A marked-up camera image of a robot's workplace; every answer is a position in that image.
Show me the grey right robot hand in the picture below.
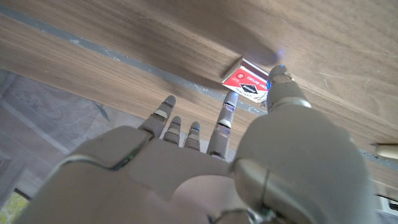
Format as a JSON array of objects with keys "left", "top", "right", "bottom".
[{"left": 14, "top": 64, "right": 379, "bottom": 224}]

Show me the red matchbox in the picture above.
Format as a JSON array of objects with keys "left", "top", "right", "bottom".
[{"left": 221, "top": 57, "right": 270, "bottom": 103}]

